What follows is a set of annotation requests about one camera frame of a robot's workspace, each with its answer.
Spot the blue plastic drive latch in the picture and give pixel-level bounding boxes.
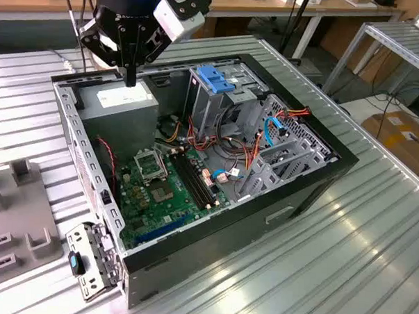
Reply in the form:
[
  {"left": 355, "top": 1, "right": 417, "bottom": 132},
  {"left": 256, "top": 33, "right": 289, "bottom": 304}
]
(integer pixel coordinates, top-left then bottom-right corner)
[{"left": 195, "top": 65, "right": 237, "bottom": 96}]

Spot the black RAM slot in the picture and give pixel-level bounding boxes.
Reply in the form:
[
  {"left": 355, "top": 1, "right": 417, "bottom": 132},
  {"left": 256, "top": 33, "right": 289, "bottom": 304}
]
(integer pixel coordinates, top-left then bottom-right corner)
[
  {"left": 172, "top": 153, "right": 216, "bottom": 208},
  {"left": 167, "top": 154, "right": 212, "bottom": 210},
  {"left": 181, "top": 150, "right": 222, "bottom": 204},
  {"left": 176, "top": 151, "right": 219, "bottom": 205}
]

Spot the grey cable with plug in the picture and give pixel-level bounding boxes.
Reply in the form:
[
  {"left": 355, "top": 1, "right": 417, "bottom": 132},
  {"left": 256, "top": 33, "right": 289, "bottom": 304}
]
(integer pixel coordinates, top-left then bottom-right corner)
[{"left": 51, "top": 48, "right": 78, "bottom": 74}]

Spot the grey metal disk bay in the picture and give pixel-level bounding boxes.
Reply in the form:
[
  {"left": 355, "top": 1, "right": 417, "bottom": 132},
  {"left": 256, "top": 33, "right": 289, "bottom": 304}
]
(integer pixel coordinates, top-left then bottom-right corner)
[{"left": 233, "top": 92, "right": 342, "bottom": 209}]

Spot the grey parts rack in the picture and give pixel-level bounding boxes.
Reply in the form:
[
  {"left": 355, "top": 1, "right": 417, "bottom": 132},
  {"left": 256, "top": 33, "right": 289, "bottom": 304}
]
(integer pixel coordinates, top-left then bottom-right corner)
[{"left": 0, "top": 156, "right": 69, "bottom": 292}]

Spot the green motherboard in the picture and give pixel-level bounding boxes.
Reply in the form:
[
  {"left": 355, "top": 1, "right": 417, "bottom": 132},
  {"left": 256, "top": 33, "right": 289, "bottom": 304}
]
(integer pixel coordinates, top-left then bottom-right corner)
[{"left": 117, "top": 144, "right": 231, "bottom": 254}]

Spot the red orange wire bundle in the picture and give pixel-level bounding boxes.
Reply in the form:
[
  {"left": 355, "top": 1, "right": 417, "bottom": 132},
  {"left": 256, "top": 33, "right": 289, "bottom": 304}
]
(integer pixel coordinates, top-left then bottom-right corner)
[{"left": 184, "top": 114, "right": 266, "bottom": 174}]

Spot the grey metal drive cage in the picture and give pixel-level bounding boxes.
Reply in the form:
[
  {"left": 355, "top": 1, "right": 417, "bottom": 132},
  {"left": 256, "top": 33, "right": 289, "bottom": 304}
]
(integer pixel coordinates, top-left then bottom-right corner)
[{"left": 181, "top": 65, "right": 270, "bottom": 145}]

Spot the black latch with blue stripe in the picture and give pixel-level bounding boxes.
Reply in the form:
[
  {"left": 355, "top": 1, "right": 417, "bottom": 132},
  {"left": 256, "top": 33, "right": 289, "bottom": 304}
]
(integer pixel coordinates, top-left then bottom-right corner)
[{"left": 67, "top": 250, "right": 87, "bottom": 276}]

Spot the grey power supply unit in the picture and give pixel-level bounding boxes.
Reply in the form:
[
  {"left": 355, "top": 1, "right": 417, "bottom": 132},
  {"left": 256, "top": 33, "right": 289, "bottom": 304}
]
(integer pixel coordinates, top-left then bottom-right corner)
[{"left": 75, "top": 76, "right": 161, "bottom": 170}]

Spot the red orange disk power wire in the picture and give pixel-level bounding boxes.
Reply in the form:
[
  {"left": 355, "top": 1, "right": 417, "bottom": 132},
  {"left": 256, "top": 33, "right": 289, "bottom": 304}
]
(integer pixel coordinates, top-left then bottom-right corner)
[{"left": 280, "top": 104, "right": 313, "bottom": 121}]

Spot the short blue data wire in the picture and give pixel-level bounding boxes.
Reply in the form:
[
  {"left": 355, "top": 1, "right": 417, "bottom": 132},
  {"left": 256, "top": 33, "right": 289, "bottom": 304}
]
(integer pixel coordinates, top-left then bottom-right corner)
[{"left": 210, "top": 166, "right": 247, "bottom": 182}]

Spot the long blue data wire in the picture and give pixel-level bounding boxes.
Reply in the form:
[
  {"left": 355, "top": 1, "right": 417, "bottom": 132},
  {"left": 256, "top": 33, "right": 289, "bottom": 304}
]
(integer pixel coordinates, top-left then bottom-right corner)
[{"left": 261, "top": 114, "right": 290, "bottom": 150}]

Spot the black PC case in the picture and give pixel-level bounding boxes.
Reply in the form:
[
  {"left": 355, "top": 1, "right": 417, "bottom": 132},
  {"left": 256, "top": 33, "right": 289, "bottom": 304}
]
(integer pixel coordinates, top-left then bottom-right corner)
[{"left": 41, "top": 44, "right": 364, "bottom": 314}]

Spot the blue expansion slot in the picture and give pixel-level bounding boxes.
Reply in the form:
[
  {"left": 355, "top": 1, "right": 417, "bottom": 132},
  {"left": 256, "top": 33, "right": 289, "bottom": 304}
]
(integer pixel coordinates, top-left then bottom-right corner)
[{"left": 135, "top": 211, "right": 191, "bottom": 248}]

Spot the metal wire locking lever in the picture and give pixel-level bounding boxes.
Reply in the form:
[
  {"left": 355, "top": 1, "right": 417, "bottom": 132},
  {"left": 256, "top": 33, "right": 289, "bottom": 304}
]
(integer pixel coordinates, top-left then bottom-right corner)
[{"left": 154, "top": 146, "right": 172, "bottom": 181}]

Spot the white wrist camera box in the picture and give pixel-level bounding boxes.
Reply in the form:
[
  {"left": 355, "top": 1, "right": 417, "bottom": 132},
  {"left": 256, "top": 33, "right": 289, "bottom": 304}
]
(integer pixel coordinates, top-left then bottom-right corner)
[{"left": 151, "top": 0, "right": 206, "bottom": 43}]

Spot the labelled brown cardboard box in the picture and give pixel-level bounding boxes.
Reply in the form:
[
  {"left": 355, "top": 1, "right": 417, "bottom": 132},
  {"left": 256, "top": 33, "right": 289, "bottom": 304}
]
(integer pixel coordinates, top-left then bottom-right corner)
[{"left": 359, "top": 108, "right": 419, "bottom": 178}]

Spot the hinged metal card retainer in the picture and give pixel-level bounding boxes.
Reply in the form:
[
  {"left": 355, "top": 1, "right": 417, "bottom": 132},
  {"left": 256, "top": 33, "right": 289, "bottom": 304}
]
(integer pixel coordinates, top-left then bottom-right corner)
[{"left": 63, "top": 220, "right": 129, "bottom": 304}]

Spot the yellow black wire bundle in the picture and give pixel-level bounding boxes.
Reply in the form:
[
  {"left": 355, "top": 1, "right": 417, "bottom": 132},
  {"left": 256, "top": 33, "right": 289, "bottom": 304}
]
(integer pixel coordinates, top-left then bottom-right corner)
[{"left": 155, "top": 113, "right": 184, "bottom": 144}]

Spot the metal slat side table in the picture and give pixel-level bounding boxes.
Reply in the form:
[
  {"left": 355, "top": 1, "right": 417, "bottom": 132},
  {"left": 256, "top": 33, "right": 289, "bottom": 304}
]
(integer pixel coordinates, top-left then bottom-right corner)
[{"left": 321, "top": 18, "right": 419, "bottom": 101}]

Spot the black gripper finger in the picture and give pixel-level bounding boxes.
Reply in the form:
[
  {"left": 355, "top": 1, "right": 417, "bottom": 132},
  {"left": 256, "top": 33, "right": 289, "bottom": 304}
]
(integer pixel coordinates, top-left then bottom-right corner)
[
  {"left": 76, "top": 16, "right": 135, "bottom": 88},
  {"left": 130, "top": 23, "right": 175, "bottom": 90}
]

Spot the metal socket cover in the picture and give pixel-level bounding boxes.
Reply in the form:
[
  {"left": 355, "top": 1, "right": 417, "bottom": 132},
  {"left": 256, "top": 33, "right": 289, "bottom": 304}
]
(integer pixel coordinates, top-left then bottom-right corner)
[{"left": 132, "top": 148, "right": 169, "bottom": 187}]

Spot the CPU socket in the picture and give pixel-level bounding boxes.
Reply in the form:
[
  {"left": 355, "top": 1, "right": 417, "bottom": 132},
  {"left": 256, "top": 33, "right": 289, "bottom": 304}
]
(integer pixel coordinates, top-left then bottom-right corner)
[{"left": 150, "top": 181, "right": 176, "bottom": 205}]

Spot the plain brown cardboard box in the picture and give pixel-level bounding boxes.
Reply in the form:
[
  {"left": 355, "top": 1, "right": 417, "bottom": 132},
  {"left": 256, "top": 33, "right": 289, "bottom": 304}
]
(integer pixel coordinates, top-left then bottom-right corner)
[{"left": 318, "top": 16, "right": 406, "bottom": 86}]

